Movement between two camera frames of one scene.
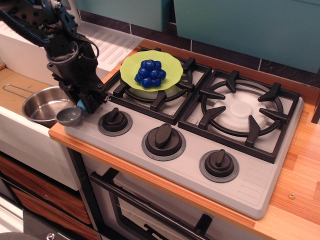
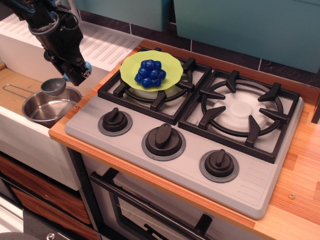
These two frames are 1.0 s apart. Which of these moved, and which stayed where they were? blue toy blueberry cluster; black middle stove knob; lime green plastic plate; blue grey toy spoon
Moved: blue grey toy spoon
Stayed: lime green plastic plate; black middle stove knob; blue toy blueberry cluster
